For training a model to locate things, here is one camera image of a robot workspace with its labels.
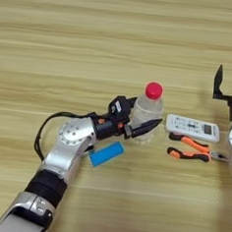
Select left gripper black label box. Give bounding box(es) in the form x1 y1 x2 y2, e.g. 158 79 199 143
107 94 134 123

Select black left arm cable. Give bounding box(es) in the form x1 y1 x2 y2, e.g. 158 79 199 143
32 109 96 166

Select clear bottle with red cap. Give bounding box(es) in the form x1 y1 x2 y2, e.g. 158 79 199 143
127 79 167 145

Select blue rectangular block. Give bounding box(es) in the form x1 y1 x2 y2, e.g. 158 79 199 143
87 139 126 171

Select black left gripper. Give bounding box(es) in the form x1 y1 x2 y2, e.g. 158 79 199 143
92 92 166 145

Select orange black pliers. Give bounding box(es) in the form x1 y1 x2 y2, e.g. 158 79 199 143
166 131 232 165

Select white remote control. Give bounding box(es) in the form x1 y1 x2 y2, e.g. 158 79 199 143
163 113 222 144

